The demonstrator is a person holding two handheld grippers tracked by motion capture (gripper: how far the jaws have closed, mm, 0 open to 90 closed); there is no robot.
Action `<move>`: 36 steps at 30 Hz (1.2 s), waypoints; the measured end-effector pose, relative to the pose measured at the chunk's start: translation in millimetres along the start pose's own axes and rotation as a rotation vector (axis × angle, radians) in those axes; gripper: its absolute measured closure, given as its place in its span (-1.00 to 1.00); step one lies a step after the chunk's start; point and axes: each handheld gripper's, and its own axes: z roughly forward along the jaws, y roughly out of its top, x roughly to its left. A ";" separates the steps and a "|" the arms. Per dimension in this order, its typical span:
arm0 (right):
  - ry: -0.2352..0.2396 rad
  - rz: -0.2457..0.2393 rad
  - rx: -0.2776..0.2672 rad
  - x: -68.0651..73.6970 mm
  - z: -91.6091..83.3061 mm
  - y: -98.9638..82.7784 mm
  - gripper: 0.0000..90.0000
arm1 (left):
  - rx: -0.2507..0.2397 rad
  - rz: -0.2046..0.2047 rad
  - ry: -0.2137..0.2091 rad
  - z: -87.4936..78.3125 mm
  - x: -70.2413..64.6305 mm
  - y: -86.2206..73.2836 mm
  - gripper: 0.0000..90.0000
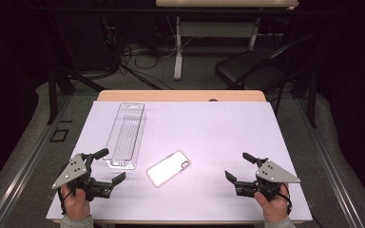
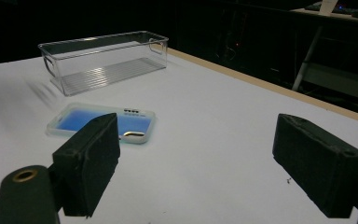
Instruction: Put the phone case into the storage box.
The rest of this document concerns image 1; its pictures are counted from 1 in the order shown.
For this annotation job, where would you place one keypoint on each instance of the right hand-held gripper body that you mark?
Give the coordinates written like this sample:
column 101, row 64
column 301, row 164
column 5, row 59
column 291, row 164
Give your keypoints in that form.
column 274, row 174

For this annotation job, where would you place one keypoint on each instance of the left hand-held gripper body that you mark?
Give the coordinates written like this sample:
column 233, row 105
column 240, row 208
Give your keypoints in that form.
column 72, row 171

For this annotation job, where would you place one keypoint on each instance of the clear plastic packaging box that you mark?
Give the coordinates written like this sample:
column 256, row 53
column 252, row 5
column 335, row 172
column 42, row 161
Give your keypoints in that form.
column 126, row 136

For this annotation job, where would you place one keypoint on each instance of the teal phone case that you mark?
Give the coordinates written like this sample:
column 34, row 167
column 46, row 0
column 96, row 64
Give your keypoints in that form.
column 168, row 168

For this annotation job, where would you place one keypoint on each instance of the person's right hand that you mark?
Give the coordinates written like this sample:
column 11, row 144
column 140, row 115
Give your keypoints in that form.
column 275, row 209

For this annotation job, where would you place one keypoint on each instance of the person's left hand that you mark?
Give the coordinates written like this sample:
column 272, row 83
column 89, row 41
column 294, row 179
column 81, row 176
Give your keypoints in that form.
column 76, row 205

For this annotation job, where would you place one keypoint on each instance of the white table mat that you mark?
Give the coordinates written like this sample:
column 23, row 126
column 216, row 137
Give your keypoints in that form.
column 209, row 142

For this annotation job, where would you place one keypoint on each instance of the black metal stand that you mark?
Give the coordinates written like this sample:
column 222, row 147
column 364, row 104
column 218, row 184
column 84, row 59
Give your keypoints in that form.
column 52, row 95

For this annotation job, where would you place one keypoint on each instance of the black folding chair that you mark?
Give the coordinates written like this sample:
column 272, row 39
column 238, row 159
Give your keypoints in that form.
column 250, row 68

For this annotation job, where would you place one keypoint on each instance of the wooden table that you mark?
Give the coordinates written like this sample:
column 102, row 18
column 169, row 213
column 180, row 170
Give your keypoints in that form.
column 177, row 95

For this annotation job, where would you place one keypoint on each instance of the white-legged desk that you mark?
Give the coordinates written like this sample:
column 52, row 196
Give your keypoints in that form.
column 214, row 29

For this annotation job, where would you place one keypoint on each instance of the black square floor frame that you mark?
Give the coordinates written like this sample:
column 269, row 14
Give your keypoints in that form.
column 52, row 135

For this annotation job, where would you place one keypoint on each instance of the aluminium floor rail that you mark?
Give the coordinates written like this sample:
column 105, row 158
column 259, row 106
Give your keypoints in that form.
column 329, row 171
column 22, row 171

